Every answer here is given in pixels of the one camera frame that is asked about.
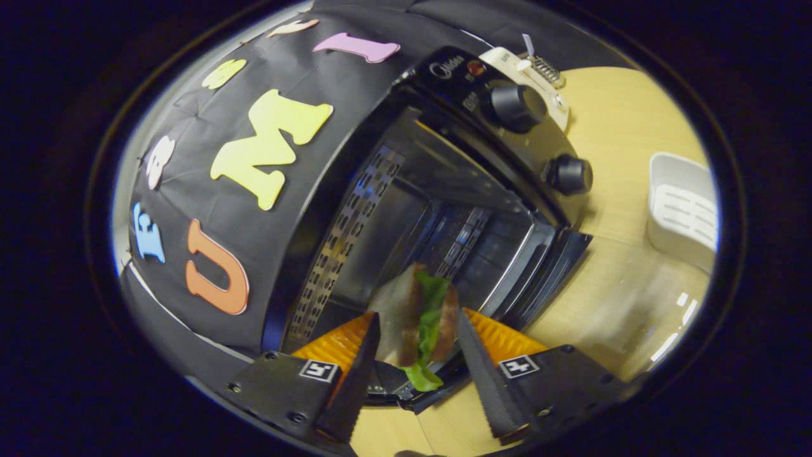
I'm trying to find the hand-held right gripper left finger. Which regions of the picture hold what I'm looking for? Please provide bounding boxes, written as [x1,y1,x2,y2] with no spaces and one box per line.
[219,311,381,444]

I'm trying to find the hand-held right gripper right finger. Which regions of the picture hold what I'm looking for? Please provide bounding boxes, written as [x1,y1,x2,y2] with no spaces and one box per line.
[457,308,635,445]

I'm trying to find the lettuce sandwich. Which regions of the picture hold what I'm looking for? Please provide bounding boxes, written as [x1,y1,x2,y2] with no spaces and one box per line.
[368,262,461,393]

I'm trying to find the black electric oven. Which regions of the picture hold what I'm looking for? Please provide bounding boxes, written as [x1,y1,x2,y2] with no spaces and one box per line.
[263,46,594,414]

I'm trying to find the small white tray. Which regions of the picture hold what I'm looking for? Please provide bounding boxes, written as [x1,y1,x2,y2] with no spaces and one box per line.
[646,152,721,275]

